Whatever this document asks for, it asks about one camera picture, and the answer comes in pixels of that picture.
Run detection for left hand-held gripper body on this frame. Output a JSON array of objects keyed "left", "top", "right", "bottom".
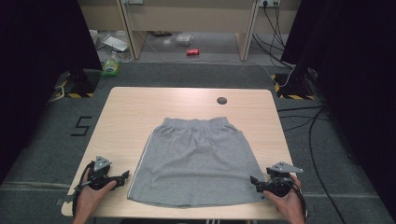
[{"left": 87, "top": 155, "right": 124, "bottom": 191}]

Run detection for bundle of black cables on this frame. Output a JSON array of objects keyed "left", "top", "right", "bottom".
[{"left": 251, "top": 1, "right": 295, "bottom": 70}]

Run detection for green packet on floor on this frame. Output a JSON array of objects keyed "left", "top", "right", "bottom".
[{"left": 100, "top": 50, "right": 122, "bottom": 77}]

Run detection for clear plastic container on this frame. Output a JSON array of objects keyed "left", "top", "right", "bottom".
[{"left": 175, "top": 33, "right": 194, "bottom": 48}]

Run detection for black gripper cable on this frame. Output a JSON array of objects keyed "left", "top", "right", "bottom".
[
  {"left": 71, "top": 160, "right": 95, "bottom": 217},
  {"left": 290, "top": 181, "right": 309, "bottom": 218}
]

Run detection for person's right hand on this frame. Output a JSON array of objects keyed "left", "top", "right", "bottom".
[{"left": 262, "top": 175, "right": 308, "bottom": 220}]

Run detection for person's left hand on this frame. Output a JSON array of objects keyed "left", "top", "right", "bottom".
[{"left": 74, "top": 167, "right": 118, "bottom": 220}]

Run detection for white flat sheet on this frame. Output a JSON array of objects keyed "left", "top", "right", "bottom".
[{"left": 101, "top": 34, "right": 130, "bottom": 53}]

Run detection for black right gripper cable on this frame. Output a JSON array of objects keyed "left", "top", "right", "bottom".
[{"left": 290, "top": 181, "right": 309, "bottom": 218}]

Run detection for white looped cable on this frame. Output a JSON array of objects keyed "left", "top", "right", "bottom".
[{"left": 47, "top": 85, "right": 65, "bottom": 104}]

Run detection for black floor cables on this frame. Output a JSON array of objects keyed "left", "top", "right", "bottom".
[{"left": 276, "top": 105, "right": 347, "bottom": 224}]

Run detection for black curtain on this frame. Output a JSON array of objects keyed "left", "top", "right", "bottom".
[
  {"left": 280, "top": 0, "right": 396, "bottom": 220},
  {"left": 0, "top": 0, "right": 104, "bottom": 185}
]

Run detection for black stand base striped tape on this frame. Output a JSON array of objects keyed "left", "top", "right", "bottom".
[
  {"left": 270, "top": 72, "right": 318, "bottom": 101},
  {"left": 54, "top": 68, "right": 102, "bottom": 99}
]

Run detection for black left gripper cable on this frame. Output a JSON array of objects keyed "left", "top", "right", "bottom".
[{"left": 71, "top": 160, "right": 95, "bottom": 217}]

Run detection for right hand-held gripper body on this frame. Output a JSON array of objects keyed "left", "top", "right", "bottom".
[{"left": 263, "top": 161, "right": 304, "bottom": 198}]

